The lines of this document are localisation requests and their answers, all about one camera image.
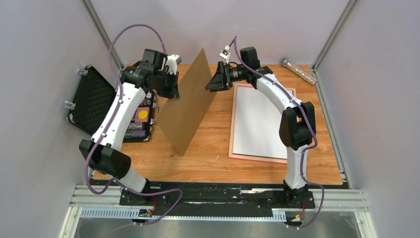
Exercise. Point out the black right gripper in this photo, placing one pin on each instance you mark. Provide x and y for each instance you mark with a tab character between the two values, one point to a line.
221	81

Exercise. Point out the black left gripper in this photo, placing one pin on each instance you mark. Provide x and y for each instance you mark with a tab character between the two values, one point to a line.
173	92

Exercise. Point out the brown cardboard backing board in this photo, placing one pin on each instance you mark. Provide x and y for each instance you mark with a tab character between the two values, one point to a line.
179	119

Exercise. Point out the city buildings photo print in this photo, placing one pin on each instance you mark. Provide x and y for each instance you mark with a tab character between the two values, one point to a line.
259	124

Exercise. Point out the wooden picture frame pink inlay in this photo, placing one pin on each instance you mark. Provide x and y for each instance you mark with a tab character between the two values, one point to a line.
231	144

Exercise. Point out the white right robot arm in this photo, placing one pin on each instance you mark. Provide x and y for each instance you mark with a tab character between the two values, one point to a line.
297	128

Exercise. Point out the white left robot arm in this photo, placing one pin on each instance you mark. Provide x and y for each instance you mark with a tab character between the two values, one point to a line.
102	152

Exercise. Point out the yellow round chip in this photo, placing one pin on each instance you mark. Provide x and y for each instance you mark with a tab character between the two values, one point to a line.
143	114

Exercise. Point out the black poker chip case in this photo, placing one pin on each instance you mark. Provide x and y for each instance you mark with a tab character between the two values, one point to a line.
92	101

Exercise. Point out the glittery silver tube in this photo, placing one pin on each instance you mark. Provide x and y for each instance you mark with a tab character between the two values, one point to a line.
299	71

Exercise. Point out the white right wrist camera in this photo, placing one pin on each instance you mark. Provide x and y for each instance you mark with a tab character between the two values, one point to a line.
225	54

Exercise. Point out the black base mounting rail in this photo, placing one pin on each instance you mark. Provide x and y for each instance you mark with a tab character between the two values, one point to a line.
206	199

